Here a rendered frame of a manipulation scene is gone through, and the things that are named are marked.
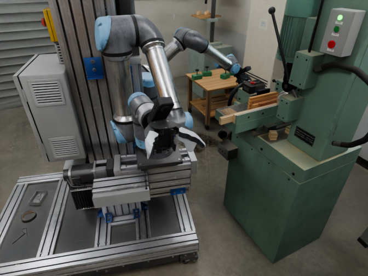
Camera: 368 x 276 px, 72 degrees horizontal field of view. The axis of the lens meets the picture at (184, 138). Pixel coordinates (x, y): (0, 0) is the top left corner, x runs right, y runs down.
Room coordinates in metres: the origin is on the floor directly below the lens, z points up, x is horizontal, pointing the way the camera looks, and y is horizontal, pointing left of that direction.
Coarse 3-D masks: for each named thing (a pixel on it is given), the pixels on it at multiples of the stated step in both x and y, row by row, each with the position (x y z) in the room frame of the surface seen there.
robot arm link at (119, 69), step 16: (112, 16) 1.00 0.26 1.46; (128, 16) 1.02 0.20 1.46; (96, 32) 0.99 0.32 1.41; (112, 32) 0.95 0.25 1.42; (128, 32) 0.98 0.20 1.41; (112, 48) 0.95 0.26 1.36; (128, 48) 0.98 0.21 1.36; (112, 64) 0.97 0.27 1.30; (128, 64) 1.00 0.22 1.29; (112, 80) 0.98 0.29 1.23; (128, 80) 0.99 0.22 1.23; (128, 96) 0.98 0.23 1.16; (128, 112) 0.98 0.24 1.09; (112, 128) 0.99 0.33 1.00; (128, 128) 0.96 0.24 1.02
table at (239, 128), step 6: (234, 102) 1.55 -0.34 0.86; (246, 102) 1.47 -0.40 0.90; (222, 108) 1.39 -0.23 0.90; (234, 108) 1.39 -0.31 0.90; (240, 108) 1.39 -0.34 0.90; (246, 108) 1.39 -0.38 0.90; (216, 114) 1.37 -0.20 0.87; (222, 114) 1.31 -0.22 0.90; (276, 114) 1.32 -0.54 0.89; (252, 120) 1.25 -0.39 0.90; (258, 120) 1.27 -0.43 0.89; (264, 120) 1.29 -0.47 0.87; (270, 120) 1.31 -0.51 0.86; (276, 120) 1.33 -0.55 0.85; (228, 126) 1.25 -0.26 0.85; (234, 126) 1.20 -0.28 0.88; (240, 126) 1.21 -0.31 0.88; (246, 126) 1.23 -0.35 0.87; (252, 126) 1.25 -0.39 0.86; (258, 126) 1.27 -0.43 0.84; (234, 132) 1.20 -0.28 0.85; (240, 132) 1.21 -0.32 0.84
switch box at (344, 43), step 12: (336, 12) 1.06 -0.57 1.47; (348, 12) 1.02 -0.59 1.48; (360, 12) 1.00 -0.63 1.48; (336, 24) 1.04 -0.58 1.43; (348, 24) 1.00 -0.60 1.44; (360, 24) 1.01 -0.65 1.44; (324, 36) 1.07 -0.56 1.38; (336, 36) 1.03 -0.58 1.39; (348, 36) 0.99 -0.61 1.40; (324, 48) 1.06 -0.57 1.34; (336, 48) 1.02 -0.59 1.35; (348, 48) 1.00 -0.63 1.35
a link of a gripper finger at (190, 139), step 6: (180, 132) 0.58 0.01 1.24; (186, 132) 0.58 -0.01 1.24; (192, 132) 0.59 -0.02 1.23; (180, 138) 0.59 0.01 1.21; (186, 138) 0.58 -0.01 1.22; (192, 138) 0.56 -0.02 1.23; (198, 138) 0.56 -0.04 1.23; (186, 144) 0.58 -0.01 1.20; (192, 144) 0.57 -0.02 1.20; (198, 144) 0.55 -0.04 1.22; (204, 144) 0.54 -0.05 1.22; (192, 150) 0.57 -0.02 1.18
